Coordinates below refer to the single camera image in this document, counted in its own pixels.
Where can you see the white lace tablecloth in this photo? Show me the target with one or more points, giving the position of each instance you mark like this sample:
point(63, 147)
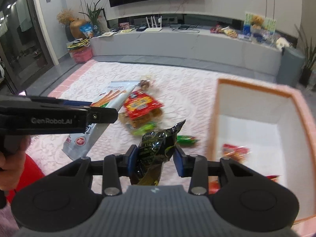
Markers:
point(186, 94)

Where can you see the left hand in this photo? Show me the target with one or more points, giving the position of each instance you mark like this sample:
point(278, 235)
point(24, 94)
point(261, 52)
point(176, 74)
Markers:
point(13, 165)

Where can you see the green snack packet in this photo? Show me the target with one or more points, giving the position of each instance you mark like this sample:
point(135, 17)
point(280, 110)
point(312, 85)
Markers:
point(146, 128)

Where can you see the green plant in glass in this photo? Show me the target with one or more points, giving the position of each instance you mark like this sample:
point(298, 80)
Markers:
point(93, 11)

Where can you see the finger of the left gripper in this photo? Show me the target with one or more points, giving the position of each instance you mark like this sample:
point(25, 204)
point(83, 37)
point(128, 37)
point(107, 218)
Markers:
point(53, 100)
point(99, 115)

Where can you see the pink storage box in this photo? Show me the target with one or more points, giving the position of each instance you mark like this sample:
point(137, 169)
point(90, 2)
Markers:
point(83, 55)

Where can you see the white noodle snack packet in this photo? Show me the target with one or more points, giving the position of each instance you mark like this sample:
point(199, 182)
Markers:
point(79, 144)

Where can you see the white wifi router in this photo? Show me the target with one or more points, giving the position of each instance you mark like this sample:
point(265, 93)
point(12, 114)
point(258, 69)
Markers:
point(153, 24)

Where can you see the peanut snack clear bag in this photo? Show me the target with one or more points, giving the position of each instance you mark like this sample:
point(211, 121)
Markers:
point(154, 115)

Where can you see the blue snack bag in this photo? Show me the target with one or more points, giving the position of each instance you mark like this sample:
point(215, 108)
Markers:
point(87, 30)

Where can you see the clear wrapped candy bag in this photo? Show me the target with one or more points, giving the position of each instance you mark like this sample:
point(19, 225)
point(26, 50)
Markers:
point(146, 82)

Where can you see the red cracker bag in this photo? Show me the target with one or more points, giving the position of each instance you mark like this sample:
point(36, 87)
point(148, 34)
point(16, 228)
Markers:
point(139, 103)

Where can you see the grey trash bin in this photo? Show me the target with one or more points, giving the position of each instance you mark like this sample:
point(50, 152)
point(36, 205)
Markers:
point(291, 66)

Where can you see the grey tv console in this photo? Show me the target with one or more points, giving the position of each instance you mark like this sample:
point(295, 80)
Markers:
point(200, 44)

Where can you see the teddy bear gift box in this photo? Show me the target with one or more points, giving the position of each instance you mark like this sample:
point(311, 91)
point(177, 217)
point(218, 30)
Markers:
point(259, 29)

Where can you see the brown vase dried flowers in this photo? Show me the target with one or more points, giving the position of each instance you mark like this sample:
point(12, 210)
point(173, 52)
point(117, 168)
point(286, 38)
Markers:
point(71, 24)

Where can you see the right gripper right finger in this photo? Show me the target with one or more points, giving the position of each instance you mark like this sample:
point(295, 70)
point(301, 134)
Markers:
point(192, 166)

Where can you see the potted green plant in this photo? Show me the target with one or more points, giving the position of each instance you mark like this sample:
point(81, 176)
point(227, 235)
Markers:
point(309, 53)

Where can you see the dark olive snack packet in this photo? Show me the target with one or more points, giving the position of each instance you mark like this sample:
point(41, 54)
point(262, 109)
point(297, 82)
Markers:
point(158, 155)

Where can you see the red fries snack bag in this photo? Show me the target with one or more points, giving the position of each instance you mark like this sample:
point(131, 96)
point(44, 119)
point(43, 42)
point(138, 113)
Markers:
point(237, 153)

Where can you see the snack pile on console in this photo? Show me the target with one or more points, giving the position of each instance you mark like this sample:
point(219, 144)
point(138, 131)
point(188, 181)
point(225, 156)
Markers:
point(218, 29)

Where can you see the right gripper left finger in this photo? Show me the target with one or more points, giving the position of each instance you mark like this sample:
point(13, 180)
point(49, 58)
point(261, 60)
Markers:
point(116, 166)

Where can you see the orange cardboard box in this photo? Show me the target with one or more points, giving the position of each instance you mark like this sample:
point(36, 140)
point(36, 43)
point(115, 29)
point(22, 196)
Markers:
point(276, 125)

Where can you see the green candy bar wrapper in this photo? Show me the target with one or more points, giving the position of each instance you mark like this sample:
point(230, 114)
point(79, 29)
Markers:
point(186, 140)

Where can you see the glass sliding door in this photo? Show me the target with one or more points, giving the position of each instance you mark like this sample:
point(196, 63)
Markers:
point(24, 53)

